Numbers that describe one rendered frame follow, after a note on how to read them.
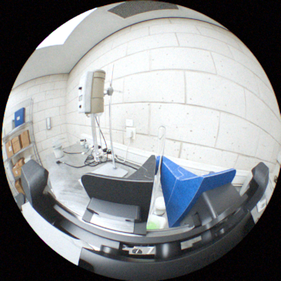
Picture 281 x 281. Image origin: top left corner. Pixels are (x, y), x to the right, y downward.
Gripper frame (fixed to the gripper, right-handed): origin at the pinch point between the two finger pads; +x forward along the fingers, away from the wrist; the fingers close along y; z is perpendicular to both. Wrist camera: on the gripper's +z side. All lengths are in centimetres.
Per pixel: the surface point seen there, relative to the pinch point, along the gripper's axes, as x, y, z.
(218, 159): 33, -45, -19
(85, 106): 27.9, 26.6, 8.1
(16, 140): 1, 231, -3
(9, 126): -21, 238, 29
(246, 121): 25, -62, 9
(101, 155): 34.0, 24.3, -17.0
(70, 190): 17, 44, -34
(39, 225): -24, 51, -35
